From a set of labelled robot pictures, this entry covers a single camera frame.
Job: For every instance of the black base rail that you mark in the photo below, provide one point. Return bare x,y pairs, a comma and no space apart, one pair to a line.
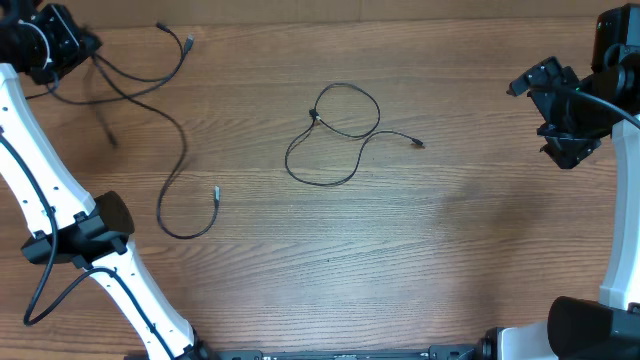
436,352

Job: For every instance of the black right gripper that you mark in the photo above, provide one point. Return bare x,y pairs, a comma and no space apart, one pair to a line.
569,149

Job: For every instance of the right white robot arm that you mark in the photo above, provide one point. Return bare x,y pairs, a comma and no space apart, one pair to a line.
608,326

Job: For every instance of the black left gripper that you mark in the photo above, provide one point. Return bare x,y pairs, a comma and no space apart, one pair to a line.
76,41

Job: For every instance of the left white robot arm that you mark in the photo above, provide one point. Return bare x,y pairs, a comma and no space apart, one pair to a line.
68,224

